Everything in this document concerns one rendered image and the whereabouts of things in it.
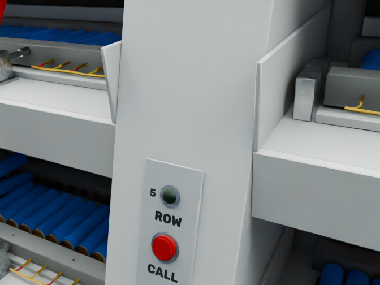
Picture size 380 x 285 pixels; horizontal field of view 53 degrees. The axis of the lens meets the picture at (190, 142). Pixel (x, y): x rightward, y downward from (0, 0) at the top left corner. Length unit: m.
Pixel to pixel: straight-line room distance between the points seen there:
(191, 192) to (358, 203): 0.09
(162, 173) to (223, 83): 0.07
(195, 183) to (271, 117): 0.06
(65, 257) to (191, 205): 0.19
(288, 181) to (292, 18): 0.10
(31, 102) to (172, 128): 0.13
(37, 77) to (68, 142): 0.10
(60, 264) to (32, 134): 0.13
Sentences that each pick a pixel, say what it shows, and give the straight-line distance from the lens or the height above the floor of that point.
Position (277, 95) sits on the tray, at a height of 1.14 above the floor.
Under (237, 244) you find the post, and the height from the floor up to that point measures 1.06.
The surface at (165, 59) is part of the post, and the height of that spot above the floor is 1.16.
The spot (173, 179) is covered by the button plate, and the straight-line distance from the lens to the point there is 0.23.
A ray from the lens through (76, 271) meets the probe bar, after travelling 0.38.
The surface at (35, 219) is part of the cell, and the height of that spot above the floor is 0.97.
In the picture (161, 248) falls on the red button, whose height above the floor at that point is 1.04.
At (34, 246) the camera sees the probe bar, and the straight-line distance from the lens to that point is 0.42.
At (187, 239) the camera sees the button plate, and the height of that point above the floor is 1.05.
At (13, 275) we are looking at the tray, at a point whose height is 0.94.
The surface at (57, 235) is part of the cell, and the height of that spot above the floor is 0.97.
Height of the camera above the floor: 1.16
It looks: 11 degrees down
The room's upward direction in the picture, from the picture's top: 6 degrees clockwise
